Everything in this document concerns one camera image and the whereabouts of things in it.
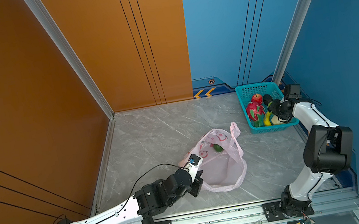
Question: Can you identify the aluminium corner post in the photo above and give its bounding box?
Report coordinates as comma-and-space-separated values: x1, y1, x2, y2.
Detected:
272, 0, 312, 84
21, 0, 116, 131

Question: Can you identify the left aluminium corner post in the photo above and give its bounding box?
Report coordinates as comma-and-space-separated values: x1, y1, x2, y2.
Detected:
21, 0, 116, 131

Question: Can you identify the yellow mango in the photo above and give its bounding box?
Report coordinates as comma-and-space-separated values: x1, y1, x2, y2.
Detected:
264, 112, 273, 127

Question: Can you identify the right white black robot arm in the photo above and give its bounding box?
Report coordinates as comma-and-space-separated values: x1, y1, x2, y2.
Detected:
267, 99, 354, 218

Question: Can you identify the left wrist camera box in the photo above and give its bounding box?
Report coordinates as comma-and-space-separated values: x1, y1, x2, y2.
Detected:
182, 154, 203, 182

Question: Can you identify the dark green avocado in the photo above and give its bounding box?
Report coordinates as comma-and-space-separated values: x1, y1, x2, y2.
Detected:
213, 144, 224, 153

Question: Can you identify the red dragon fruit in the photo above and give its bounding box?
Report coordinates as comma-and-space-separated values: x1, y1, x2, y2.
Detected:
246, 102, 265, 128

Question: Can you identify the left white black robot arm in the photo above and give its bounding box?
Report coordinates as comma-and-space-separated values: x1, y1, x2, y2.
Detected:
57, 164, 204, 224

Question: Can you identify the right aluminium corner post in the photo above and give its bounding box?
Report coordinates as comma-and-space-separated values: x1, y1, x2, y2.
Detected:
272, 0, 312, 84

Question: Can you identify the pink plastic bag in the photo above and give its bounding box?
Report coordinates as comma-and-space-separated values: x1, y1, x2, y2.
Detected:
178, 122, 247, 193

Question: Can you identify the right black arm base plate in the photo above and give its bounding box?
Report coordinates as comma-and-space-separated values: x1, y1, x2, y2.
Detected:
262, 200, 315, 222

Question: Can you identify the beige round fruit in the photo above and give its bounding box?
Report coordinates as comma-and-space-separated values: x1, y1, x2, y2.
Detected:
270, 115, 287, 125

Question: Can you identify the red apple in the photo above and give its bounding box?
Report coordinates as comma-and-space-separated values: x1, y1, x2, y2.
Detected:
251, 93, 263, 105

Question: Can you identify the teal plastic mesh basket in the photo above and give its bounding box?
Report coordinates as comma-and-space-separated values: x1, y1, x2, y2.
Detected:
235, 82, 299, 134

